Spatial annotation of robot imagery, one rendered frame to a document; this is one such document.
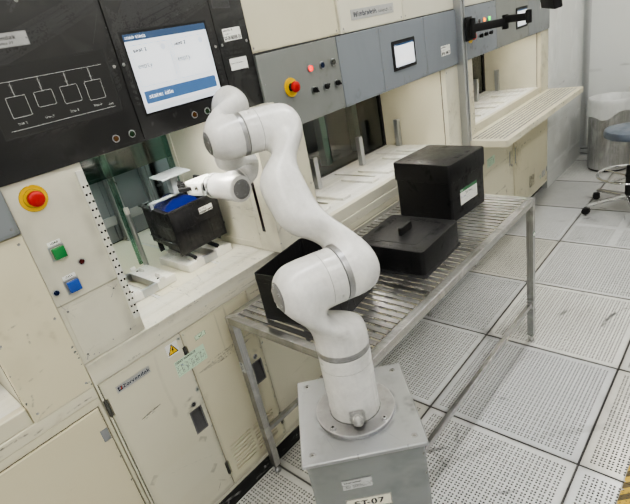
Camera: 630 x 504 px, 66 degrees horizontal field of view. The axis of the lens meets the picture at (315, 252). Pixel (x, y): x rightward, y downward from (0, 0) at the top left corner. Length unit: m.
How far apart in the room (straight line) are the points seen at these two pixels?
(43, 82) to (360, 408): 1.09
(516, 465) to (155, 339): 1.39
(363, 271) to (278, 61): 1.05
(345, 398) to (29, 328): 0.83
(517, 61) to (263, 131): 3.38
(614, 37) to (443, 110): 2.66
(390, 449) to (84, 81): 1.17
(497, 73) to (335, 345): 3.55
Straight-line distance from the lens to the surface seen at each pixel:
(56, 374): 1.51
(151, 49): 1.55
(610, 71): 5.35
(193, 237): 1.86
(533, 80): 4.30
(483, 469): 2.09
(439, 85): 2.89
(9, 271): 1.40
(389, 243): 1.75
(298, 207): 1.01
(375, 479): 1.20
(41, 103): 1.41
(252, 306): 1.76
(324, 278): 0.95
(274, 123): 1.12
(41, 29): 1.44
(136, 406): 1.67
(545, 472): 2.10
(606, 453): 2.20
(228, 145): 1.10
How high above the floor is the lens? 1.59
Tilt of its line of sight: 24 degrees down
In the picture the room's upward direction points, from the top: 12 degrees counter-clockwise
